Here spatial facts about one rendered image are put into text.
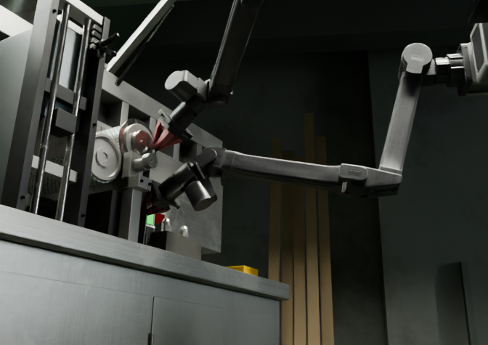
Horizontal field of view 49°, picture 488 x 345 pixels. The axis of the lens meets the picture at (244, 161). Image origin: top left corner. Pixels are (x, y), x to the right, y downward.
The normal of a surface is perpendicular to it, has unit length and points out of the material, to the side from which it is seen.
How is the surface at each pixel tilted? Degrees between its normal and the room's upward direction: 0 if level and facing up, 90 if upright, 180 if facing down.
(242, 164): 89
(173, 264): 90
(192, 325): 90
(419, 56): 85
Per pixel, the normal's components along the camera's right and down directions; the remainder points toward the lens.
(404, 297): -0.13, -0.35
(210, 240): 0.85, -0.17
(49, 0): -0.52, -0.31
